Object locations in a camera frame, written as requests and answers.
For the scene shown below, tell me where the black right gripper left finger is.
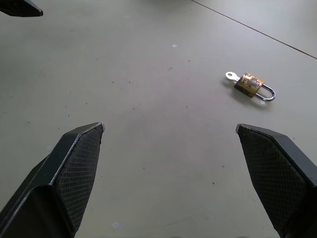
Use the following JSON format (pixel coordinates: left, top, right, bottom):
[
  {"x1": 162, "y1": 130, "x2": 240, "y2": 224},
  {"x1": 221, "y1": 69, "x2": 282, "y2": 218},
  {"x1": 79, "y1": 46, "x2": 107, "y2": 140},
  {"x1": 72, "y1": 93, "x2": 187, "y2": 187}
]
[{"x1": 0, "y1": 121, "x2": 106, "y2": 238}]

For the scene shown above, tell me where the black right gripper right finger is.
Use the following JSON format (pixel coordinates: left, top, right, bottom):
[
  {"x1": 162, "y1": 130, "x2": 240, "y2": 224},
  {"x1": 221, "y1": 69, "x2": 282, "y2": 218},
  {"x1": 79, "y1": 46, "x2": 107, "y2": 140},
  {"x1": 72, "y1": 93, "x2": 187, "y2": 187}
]
[{"x1": 235, "y1": 123, "x2": 317, "y2": 238}]

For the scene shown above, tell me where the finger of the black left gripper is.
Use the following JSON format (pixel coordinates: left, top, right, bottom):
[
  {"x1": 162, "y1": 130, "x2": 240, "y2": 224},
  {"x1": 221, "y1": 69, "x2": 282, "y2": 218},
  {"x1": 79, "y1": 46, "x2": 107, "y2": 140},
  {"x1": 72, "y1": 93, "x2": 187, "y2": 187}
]
[{"x1": 0, "y1": 0, "x2": 44, "y2": 18}]

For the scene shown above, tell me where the brass padlock with steel shackle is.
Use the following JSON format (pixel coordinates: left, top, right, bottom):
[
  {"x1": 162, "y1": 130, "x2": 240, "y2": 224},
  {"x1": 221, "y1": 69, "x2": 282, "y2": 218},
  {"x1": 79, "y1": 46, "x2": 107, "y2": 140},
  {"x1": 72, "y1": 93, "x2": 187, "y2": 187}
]
[{"x1": 234, "y1": 72, "x2": 276, "y2": 102}]

